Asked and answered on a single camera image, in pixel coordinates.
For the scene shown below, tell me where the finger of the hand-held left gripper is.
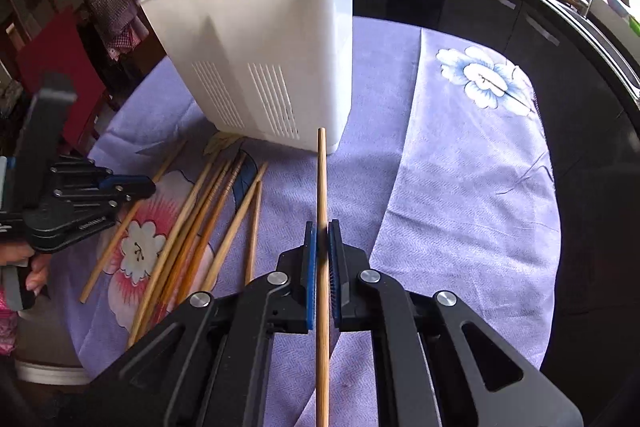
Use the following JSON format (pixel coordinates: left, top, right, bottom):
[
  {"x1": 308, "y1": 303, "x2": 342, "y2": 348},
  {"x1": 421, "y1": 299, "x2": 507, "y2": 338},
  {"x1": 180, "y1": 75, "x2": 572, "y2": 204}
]
[
  {"x1": 52, "y1": 189, "x2": 138, "y2": 220},
  {"x1": 50, "y1": 156, "x2": 157, "y2": 198}
]

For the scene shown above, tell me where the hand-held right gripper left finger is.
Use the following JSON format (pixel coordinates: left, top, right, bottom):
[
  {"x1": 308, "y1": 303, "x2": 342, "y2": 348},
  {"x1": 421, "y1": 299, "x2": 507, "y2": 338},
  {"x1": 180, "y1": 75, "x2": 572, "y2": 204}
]
[{"x1": 87, "y1": 221, "x2": 321, "y2": 427}]

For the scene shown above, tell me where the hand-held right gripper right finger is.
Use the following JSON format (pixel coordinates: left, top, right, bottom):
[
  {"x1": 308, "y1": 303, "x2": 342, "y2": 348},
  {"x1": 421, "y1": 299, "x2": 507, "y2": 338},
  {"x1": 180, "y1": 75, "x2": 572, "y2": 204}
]
[{"x1": 327, "y1": 219, "x2": 586, "y2": 427}]

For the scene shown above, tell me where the pile of wooden chopsticks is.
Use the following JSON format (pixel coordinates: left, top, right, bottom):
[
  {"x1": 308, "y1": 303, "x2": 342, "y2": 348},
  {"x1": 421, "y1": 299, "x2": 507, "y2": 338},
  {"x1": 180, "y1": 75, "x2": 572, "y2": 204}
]
[{"x1": 80, "y1": 139, "x2": 269, "y2": 350}]

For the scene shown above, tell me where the light bamboo chopstick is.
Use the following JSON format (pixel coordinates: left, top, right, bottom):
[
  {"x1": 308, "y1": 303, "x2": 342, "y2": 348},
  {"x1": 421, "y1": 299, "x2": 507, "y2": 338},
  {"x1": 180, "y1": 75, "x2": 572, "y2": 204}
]
[{"x1": 316, "y1": 128, "x2": 331, "y2": 427}]

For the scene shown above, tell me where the white plastic utensil holder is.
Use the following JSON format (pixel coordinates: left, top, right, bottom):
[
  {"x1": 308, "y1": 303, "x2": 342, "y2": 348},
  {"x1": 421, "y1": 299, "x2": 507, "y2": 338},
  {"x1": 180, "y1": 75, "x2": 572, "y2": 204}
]
[{"x1": 137, "y1": 0, "x2": 357, "y2": 155}]

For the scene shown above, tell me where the person's left hand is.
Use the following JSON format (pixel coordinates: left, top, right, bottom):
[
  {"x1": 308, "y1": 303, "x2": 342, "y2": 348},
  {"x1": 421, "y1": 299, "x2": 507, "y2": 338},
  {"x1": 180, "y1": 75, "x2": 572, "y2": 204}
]
[{"x1": 0, "y1": 242, "x2": 51, "y2": 295}]

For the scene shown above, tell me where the pink patterned clothing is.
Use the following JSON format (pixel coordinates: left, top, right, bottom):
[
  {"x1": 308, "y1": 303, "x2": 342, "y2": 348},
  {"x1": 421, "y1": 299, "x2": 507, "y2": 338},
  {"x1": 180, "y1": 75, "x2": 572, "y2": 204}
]
[{"x1": 0, "y1": 296, "x2": 19, "y2": 355}]

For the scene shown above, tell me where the purple floral tablecloth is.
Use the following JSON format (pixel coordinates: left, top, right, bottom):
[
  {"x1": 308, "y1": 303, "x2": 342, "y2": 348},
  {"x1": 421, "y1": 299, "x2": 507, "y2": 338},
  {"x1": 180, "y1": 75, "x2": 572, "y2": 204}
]
[{"x1": 50, "y1": 14, "x2": 561, "y2": 427}]

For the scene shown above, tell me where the red chair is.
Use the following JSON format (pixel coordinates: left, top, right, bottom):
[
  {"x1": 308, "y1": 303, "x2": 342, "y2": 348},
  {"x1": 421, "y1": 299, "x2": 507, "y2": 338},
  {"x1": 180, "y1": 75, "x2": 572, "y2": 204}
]
[{"x1": 15, "y1": 7, "x2": 108, "y2": 152}]

